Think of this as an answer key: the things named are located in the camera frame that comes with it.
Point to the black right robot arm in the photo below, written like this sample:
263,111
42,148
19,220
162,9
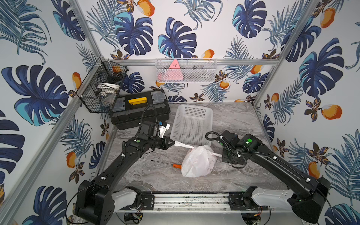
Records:
309,194

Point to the aluminium linear rail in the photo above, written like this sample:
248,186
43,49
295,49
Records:
132,201

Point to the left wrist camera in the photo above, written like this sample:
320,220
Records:
163,127

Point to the orange handled screwdriver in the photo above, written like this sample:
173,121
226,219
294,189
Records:
169,164

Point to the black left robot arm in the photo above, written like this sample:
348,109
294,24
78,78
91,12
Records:
118,171

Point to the black yellow toolbox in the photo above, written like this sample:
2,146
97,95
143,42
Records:
127,110

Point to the pink triangle card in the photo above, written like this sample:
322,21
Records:
174,72

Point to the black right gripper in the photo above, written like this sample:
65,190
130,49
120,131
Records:
224,159

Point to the clear wall shelf basket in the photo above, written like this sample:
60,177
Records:
194,70

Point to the white printed plastic bag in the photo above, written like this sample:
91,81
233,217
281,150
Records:
199,161

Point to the black wire mesh basket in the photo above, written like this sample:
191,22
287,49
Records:
102,86

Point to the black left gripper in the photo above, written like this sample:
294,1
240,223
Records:
170,142

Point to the white perforated plastic basket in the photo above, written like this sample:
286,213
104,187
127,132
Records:
190,125

